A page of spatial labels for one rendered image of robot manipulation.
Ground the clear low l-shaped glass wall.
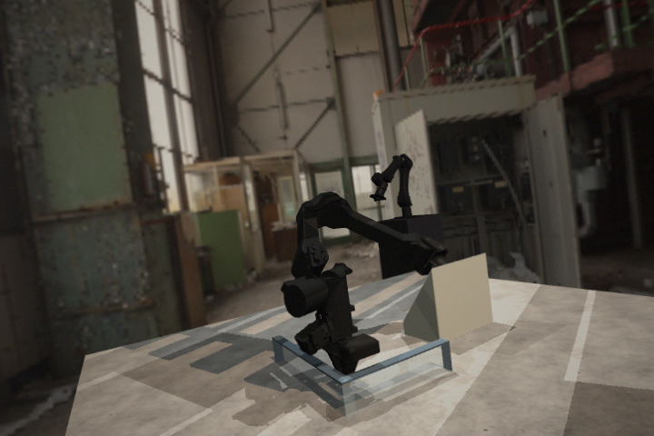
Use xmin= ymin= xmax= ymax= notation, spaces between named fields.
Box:
xmin=273 ymin=340 xmax=451 ymax=418

